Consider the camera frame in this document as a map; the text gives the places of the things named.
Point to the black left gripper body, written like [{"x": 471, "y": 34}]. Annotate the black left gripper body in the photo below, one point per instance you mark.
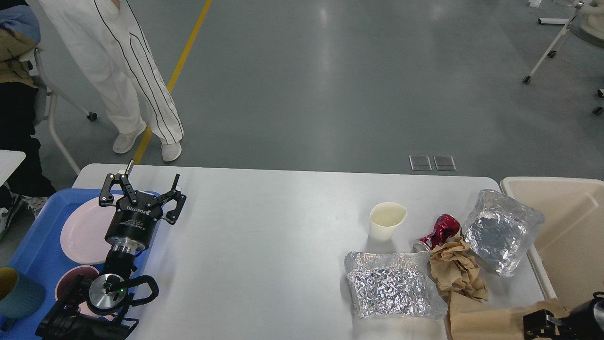
[{"x": 132, "y": 228}]

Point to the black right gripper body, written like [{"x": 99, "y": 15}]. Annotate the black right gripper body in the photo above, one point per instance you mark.
[{"x": 587, "y": 320}]

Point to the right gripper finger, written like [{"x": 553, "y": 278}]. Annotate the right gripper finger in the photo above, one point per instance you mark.
[{"x": 541, "y": 324}]

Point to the pink plate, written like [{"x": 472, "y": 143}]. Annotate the pink plate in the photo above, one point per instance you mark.
[{"x": 82, "y": 237}]

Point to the brown paper bag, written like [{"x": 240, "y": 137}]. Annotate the brown paper bag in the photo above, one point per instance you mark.
[{"x": 470, "y": 320}]

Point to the foil container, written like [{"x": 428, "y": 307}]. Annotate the foil container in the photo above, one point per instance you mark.
[{"x": 500, "y": 230}]

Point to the aluminium foil tray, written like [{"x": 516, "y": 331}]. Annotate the aluminium foil tray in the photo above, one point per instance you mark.
[{"x": 397, "y": 284}]

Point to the cream paper cup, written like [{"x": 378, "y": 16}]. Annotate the cream paper cup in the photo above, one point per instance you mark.
[{"x": 384, "y": 219}]

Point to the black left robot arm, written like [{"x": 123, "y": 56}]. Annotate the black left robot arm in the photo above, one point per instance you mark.
[{"x": 95, "y": 309}]

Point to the beige plastic bin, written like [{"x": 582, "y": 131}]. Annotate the beige plastic bin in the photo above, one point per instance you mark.
[{"x": 567, "y": 254}]

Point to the blue plastic tray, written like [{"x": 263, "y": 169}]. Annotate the blue plastic tray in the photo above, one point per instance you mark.
[{"x": 40, "y": 257}]

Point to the white side table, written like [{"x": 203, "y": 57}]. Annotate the white side table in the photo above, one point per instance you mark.
[{"x": 9, "y": 162}]

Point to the crumpled brown paper ball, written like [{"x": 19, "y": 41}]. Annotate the crumpled brown paper ball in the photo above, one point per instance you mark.
[{"x": 456, "y": 271}]

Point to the white chair left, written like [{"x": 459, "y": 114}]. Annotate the white chair left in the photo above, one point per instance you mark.
[{"x": 46, "y": 102}]

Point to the white chair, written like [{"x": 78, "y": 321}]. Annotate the white chair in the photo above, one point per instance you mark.
[
  {"x": 46, "y": 102},
  {"x": 585, "y": 24}
]

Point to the teal mug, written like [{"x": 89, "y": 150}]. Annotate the teal mug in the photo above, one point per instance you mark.
[{"x": 20, "y": 296}]

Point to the seated person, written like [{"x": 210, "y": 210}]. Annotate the seated person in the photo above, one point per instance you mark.
[{"x": 19, "y": 34}]

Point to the crushed red can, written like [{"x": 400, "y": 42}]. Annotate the crushed red can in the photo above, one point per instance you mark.
[{"x": 445, "y": 227}]

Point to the person in white trousers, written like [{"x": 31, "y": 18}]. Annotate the person in white trousers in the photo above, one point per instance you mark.
[{"x": 109, "y": 46}]

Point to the floor socket plate right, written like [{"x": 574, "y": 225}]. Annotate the floor socket plate right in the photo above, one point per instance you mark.
[{"x": 444, "y": 163}]

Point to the floor socket plate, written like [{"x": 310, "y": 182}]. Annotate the floor socket plate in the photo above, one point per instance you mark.
[
  {"x": 420, "y": 163},
  {"x": 444, "y": 163}
]

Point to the floor socket plate left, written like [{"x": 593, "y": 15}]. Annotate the floor socket plate left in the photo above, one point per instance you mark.
[{"x": 420, "y": 163}]

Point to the white chair right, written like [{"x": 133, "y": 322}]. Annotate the white chair right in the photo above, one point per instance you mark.
[{"x": 585, "y": 24}]

